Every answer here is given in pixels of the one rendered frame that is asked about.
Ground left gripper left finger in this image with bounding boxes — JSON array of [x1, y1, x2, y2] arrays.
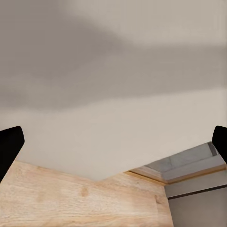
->
[[0, 126, 25, 182]]

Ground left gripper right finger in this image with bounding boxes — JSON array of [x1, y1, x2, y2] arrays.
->
[[212, 126, 227, 164]]

